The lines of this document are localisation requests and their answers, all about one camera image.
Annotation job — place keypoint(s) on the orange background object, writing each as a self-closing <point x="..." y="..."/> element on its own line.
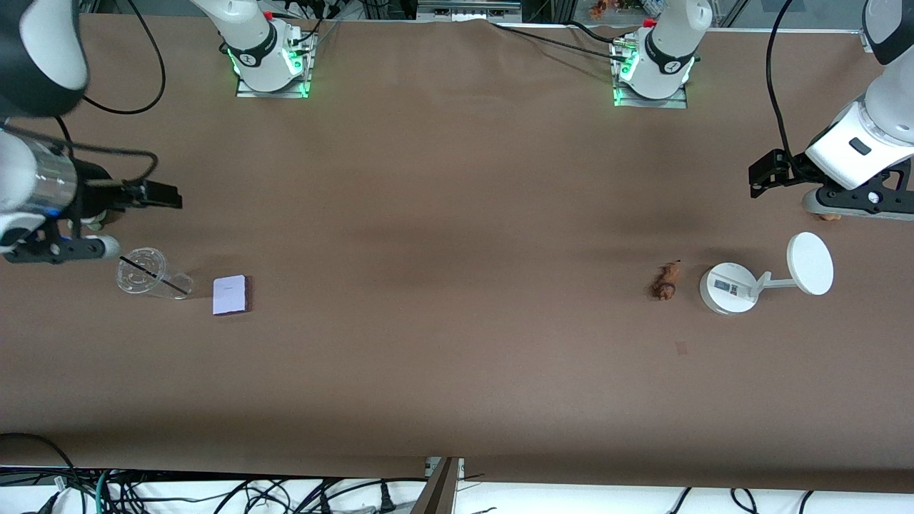
<point x="600" y="8"/>

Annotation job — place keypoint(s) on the clear plastic cup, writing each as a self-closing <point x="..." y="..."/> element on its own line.
<point x="136" y="280"/>

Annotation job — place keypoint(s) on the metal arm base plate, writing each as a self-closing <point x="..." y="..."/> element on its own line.
<point x="664" y="103"/>
<point x="246" y="89"/>

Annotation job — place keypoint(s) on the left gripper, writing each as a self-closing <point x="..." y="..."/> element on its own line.
<point x="791" y="170"/>

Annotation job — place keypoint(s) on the white round phone stand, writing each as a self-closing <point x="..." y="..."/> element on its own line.
<point x="810" y="263"/>

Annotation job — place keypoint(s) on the lavender rectangular box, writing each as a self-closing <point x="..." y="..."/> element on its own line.
<point x="230" y="295"/>

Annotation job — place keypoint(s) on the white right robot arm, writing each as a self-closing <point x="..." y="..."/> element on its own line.
<point x="250" y="43"/>

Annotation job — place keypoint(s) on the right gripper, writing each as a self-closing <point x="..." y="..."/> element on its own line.
<point x="93" y="191"/>

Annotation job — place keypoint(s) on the black power plug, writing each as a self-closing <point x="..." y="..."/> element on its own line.
<point x="386" y="500"/>

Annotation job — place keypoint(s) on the brown lion statue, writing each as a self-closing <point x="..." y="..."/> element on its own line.
<point x="664" y="287"/>

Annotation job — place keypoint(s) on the small orange-brown object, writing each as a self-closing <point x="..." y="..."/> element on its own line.
<point x="830" y="216"/>

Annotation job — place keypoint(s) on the brown table cover sheet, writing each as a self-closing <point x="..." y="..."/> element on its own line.
<point x="457" y="214"/>

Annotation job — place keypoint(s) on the black drinking straw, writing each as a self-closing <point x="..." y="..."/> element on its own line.
<point x="153" y="274"/>

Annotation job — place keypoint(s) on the green plush toy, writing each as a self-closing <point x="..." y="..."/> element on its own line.
<point x="95" y="224"/>

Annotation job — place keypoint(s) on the grey metal rail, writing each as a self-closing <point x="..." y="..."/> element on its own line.
<point x="468" y="8"/>

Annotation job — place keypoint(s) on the brown wooden post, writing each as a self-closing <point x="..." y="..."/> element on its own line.
<point x="437" y="492"/>

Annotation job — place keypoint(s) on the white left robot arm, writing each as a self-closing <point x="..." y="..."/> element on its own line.
<point x="671" y="43"/>

